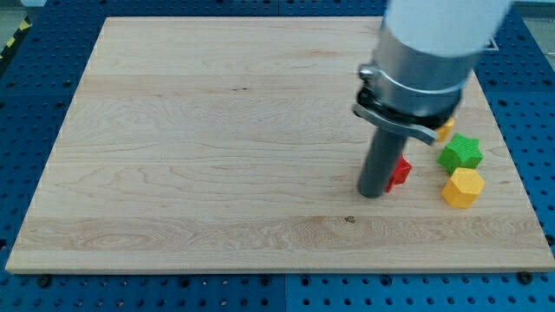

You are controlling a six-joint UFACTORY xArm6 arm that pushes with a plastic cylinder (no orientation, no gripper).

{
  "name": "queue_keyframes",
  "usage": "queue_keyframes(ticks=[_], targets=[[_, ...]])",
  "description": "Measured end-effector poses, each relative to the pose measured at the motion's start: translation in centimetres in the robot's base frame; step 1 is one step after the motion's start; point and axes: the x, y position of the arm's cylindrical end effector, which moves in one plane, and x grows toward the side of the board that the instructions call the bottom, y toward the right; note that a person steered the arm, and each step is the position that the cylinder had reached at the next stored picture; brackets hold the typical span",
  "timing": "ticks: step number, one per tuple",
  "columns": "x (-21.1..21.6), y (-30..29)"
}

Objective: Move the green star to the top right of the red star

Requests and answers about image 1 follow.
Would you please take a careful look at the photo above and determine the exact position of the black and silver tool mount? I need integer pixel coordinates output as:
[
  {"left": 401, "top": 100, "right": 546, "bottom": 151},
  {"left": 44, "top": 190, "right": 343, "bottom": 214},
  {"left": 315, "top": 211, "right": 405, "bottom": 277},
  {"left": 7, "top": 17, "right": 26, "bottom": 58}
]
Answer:
[{"left": 352, "top": 63, "right": 460, "bottom": 145}]

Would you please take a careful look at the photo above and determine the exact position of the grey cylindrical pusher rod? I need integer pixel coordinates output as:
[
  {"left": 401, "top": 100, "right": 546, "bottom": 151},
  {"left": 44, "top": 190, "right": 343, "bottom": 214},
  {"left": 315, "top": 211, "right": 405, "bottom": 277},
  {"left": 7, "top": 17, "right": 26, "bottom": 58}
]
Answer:
[{"left": 357, "top": 128, "right": 407, "bottom": 198}]

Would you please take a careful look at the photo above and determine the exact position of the green star block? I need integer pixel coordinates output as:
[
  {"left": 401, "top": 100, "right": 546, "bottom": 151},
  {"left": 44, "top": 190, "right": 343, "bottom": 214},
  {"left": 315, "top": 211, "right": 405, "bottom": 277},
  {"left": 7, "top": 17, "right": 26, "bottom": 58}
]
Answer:
[{"left": 437, "top": 133, "right": 484, "bottom": 174}]

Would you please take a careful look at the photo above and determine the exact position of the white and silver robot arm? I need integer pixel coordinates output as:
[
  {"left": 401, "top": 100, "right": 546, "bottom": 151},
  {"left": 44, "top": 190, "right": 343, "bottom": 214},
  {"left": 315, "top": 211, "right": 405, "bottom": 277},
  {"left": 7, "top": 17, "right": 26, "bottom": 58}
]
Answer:
[{"left": 352, "top": 0, "right": 513, "bottom": 198}]

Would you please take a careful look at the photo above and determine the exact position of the yellow block behind arm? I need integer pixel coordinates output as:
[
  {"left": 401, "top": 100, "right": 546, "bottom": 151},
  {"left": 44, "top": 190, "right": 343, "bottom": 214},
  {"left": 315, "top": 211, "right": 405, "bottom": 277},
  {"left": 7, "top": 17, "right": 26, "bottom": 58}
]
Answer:
[{"left": 435, "top": 117, "right": 455, "bottom": 142}]

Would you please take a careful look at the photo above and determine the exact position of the red star block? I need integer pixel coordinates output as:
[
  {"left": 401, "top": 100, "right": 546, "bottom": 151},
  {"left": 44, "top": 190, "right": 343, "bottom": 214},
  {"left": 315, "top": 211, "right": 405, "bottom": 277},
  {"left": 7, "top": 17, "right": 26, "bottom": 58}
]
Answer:
[{"left": 385, "top": 155, "right": 413, "bottom": 192}]

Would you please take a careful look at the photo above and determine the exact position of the yellow hexagon block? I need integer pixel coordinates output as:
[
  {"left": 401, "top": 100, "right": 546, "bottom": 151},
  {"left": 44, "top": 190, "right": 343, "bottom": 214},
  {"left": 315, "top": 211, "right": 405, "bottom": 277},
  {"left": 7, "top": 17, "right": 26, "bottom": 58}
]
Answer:
[{"left": 441, "top": 167, "right": 486, "bottom": 209}]

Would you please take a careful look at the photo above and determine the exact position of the light wooden board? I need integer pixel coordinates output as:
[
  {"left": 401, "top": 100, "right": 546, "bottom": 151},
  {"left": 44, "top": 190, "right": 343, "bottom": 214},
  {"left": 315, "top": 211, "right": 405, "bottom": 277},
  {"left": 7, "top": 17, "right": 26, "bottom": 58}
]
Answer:
[{"left": 6, "top": 17, "right": 554, "bottom": 274}]

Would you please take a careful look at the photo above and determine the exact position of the yellow black hazard tape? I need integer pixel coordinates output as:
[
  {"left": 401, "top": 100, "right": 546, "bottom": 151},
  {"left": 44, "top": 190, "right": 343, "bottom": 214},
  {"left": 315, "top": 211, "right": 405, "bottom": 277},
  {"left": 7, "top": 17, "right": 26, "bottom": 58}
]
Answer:
[{"left": 1, "top": 16, "right": 33, "bottom": 62}]

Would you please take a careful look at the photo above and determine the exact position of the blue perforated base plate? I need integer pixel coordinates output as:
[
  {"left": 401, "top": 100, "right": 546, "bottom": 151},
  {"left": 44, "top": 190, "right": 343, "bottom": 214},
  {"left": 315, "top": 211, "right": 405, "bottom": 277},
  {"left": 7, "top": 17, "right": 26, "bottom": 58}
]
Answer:
[{"left": 1, "top": 1, "right": 554, "bottom": 311}]

